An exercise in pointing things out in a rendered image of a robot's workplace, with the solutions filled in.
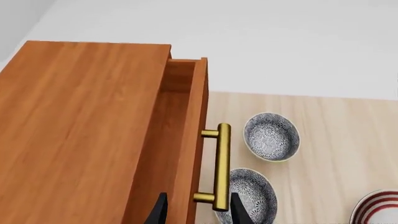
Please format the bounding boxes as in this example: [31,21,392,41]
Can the white plate with red rings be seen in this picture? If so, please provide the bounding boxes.
[349,189,398,224]

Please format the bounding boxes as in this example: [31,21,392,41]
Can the wooden cabinet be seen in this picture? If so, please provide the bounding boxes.
[0,40,174,224]

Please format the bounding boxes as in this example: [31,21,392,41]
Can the brass drawer handle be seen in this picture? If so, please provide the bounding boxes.
[193,123,232,212]

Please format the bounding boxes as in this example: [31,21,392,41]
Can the blue patterned bowl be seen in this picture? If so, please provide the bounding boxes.
[243,112,301,163]
[215,167,278,224]

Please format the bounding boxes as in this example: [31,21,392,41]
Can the wooden drawer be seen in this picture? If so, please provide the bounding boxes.
[131,57,210,224]

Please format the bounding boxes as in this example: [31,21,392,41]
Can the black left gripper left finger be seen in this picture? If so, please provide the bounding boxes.
[145,192,169,224]

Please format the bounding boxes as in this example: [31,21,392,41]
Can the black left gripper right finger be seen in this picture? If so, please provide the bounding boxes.
[230,192,255,224]

